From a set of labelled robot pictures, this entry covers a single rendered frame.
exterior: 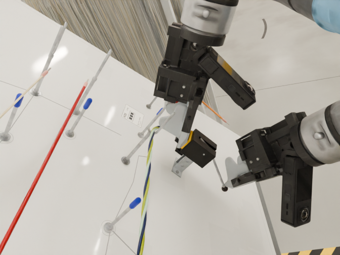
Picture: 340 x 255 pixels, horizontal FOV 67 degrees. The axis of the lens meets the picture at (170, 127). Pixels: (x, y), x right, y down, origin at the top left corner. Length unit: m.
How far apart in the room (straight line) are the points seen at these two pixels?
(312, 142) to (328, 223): 1.32
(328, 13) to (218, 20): 0.15
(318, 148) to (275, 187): 1.42
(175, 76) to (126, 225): 0.24
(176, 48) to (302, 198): 0.31
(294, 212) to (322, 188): 1.36
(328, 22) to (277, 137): 0.21
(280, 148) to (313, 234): 1.23
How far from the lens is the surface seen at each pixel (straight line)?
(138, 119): 0.57
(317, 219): 1.70
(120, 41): 1.20
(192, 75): 0.41
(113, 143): 0.48
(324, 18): 0.30
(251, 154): 0.47
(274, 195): 1.78
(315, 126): 0.40
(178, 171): 0.54
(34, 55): 0.58
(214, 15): 0.38
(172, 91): 0.43
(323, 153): 0.40
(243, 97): 0.43
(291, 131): 0.42
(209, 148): 0.49
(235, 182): 0.50
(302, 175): 0.45
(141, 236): 0.30
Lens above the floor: 1.47
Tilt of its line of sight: 36 degrees down
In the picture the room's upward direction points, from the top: 24 degrees counter-clockwise
